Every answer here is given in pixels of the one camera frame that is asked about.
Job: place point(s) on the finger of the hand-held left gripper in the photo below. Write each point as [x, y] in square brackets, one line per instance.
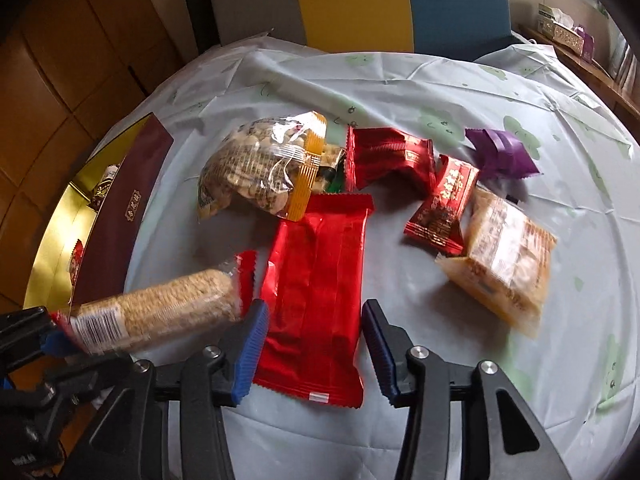
[85, 372]
[54, 344]

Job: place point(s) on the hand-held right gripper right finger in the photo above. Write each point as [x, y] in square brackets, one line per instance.
[380, 355]

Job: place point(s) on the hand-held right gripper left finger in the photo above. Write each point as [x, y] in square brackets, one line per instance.
[250, 355]

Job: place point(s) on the large red snack packet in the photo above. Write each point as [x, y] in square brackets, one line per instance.
[315, 285]

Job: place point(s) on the clear grain bar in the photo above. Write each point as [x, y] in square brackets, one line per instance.
[160, 305]

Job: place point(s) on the gold tin box maroon outside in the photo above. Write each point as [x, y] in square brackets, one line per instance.
[125, 200]

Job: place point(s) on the red foil snack packet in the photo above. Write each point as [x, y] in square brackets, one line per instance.
[385, 160]

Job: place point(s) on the pale printed tablecloth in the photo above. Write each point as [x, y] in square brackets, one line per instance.
[450, 385]

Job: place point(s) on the red and white snack packet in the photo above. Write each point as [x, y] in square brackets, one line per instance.
[75, 261]

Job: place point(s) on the orange clear biscuit packet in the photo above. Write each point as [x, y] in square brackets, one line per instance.
[505, 255]

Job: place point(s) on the small red packet white print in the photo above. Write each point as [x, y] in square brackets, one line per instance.
[440, 205]

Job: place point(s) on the dark silver snack packet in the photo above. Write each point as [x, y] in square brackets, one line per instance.
[102, 186]

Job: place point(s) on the clear bag of peanuts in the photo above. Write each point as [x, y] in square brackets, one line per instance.
[250, 170]

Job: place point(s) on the green edged cracker packet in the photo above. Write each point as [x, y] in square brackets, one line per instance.
[331, 157]

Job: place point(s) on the purple snack packet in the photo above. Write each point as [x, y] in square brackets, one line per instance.
[500, 152]

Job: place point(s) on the wooden shelf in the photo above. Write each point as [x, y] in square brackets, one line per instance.
[595, 77]

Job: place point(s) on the grey yellow blue sofa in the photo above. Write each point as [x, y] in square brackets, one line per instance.
[350, 5]

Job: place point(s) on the gold patterned box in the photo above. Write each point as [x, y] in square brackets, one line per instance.
[567, 40]

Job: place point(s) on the purple box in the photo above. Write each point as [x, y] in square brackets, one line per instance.
[587, 45]

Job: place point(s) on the patterned tissue box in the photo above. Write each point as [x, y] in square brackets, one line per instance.
[552, 15]

